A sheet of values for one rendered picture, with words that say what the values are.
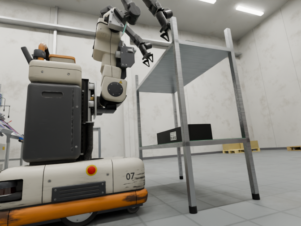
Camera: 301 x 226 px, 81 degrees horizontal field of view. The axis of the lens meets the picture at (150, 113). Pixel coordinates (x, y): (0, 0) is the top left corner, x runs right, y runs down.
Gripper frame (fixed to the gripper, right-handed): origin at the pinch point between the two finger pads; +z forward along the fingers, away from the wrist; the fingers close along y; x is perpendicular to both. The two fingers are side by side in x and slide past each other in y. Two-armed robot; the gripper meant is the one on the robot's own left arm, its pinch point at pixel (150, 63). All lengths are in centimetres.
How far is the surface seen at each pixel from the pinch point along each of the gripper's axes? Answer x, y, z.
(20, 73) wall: 135, 432, -244
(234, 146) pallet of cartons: -361, 350, 278
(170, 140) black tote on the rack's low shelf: 29, -19, 69
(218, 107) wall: -443, 413, 144
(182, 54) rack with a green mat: 7, -53, 19
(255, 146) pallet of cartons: -409, 312, 307
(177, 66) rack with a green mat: 25, -64, 27
